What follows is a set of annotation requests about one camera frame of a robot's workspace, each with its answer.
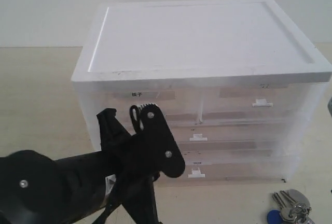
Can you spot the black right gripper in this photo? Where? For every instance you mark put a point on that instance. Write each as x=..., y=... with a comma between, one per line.
x=329, y=106

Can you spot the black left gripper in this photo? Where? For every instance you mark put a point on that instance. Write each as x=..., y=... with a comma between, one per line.
x=123, y=172

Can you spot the wide drawer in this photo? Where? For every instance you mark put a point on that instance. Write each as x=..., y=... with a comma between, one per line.
x=253, y=136
x=262, y=164

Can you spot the key bunch with blue fob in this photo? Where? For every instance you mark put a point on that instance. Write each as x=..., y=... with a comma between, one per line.
x=293, y=207

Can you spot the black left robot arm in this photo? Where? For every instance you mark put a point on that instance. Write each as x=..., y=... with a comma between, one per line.
x=37, y=189

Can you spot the white translucent drawer cabinet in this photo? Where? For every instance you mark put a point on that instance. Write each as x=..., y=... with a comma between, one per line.
x=171, y=53

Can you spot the top right small drawer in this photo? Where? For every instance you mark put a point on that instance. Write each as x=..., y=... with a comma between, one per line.
x=252, y=103

